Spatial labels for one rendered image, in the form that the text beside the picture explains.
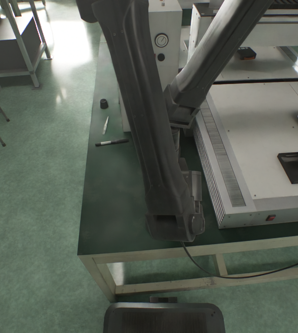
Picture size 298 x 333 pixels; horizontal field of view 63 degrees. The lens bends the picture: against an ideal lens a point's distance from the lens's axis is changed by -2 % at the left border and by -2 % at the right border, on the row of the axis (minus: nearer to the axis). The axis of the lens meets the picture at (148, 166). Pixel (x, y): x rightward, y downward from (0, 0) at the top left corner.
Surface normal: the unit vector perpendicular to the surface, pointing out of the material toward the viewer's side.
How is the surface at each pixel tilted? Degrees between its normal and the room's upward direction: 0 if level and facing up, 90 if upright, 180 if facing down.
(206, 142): 0
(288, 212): 90
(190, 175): 67
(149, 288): 0
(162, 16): 90
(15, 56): 90
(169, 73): 90
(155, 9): 0
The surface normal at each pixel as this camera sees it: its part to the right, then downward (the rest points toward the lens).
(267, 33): 0.08, 0.77
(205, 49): -0.91, -0.02
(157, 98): 0.86, -0.05
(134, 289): -0.01, -0.63
